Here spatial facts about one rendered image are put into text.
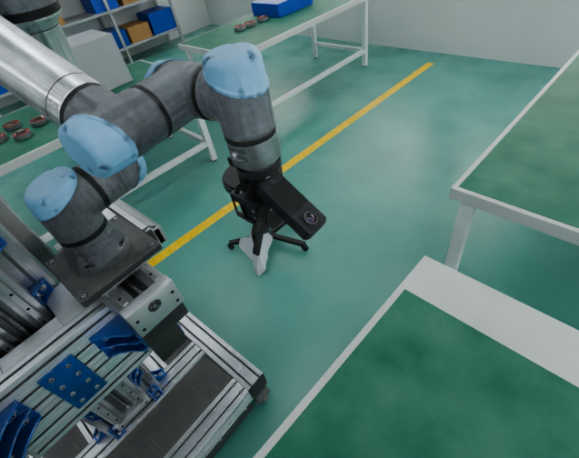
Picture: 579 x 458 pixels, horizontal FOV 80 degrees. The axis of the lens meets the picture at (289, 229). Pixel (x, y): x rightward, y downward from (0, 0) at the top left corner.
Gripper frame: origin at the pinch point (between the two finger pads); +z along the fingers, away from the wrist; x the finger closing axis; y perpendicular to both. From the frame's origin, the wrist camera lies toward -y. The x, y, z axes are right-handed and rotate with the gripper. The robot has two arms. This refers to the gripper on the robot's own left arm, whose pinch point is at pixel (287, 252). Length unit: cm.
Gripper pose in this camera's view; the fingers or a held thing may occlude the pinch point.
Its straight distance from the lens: 65.1
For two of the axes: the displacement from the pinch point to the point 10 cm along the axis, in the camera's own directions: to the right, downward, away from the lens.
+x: -6.4, 6.0, -4.8
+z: 1.5, 7.1, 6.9
